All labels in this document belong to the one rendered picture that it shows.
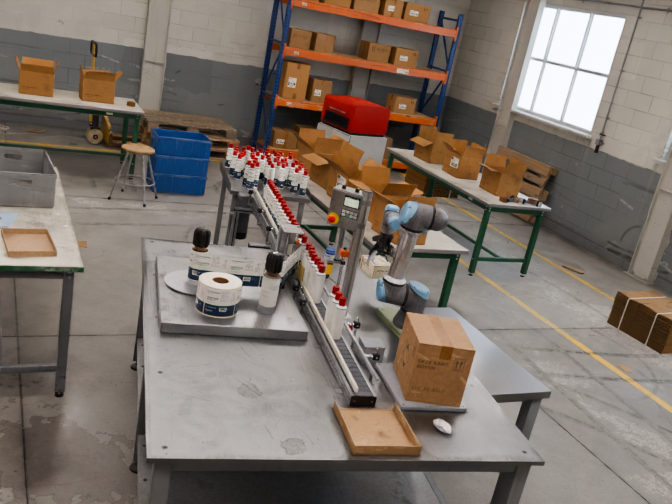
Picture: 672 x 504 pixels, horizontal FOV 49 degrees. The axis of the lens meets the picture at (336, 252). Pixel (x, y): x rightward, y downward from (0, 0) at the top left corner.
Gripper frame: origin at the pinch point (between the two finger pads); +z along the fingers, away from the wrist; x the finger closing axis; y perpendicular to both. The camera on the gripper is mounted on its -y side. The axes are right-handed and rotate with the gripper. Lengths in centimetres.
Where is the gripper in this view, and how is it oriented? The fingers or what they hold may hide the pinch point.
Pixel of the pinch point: (377, 264)
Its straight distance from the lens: 409.5
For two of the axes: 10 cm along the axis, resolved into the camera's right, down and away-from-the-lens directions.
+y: 3.9, 3.9, -8.3
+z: -2.0, 9.2, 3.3
